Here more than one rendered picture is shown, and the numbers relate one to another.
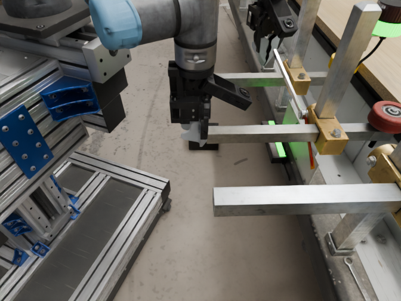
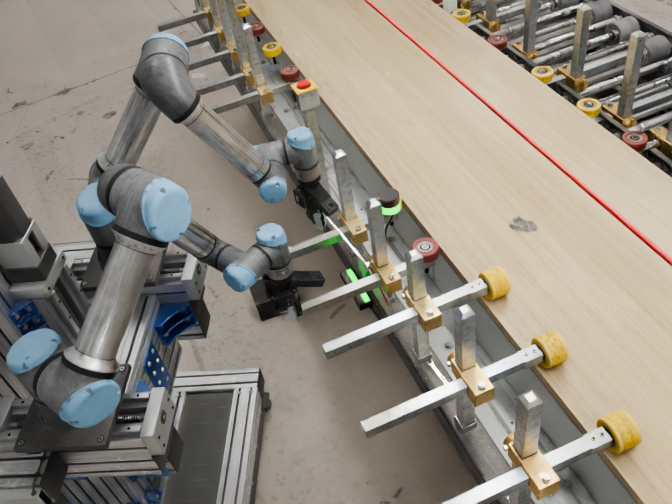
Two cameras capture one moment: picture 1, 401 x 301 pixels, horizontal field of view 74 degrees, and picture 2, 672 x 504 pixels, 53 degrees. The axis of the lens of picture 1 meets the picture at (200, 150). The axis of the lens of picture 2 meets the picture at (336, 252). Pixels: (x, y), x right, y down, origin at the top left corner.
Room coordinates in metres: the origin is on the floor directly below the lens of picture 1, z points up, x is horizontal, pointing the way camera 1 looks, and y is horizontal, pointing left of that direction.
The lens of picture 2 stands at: (-0.85, 0.14, 2.30)
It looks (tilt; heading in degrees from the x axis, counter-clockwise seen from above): 44 degrees down; 347
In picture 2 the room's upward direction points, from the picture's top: 11 degrees counter-clockwise
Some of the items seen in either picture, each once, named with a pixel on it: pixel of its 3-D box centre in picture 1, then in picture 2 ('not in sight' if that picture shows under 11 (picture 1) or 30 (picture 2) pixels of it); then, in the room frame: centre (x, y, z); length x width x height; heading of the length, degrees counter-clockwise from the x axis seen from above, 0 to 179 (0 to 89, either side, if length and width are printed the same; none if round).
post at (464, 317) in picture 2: not in sight; (465, 373); (0.01, -0.31, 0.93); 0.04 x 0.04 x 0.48; 2
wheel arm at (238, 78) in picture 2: not in sight; (235, 79); (1.96, -0.19, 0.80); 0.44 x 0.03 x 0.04; 92
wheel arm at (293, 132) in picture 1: (298, 134); (367, 284); (0.46, -0.23, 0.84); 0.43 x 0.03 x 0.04; 92
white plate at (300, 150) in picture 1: (296, 141); (373, 285); (0.53, -0.27, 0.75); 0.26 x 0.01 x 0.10; 2
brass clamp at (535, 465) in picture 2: not in sight; (530, 463); (-0.27, -0.32, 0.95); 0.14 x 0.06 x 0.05; 2
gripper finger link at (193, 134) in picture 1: (193, 135); (291, 315); (0.44, 0.02, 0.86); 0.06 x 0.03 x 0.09; 92
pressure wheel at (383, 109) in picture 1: (381, 128); (426, 258); (0.47, -0.43, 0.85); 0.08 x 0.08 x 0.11
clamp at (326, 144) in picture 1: (324, 127); (385, 272); (0.48, -0.30, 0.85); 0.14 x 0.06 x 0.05; 2
